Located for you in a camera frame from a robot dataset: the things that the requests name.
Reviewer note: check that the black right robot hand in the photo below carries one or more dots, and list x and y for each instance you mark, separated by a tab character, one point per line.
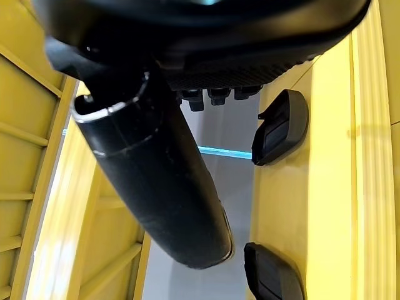
156	175

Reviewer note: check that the yellow metal shelf board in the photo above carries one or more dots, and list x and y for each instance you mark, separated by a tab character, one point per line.
331	187

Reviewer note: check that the cyan floor tape strip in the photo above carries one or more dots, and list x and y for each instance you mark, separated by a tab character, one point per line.
228	152

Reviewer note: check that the black sole-shaped part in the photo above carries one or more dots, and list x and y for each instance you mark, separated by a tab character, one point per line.
272	275
281	131

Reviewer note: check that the yellow ribbed shelf frame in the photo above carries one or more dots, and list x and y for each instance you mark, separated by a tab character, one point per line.
47	175

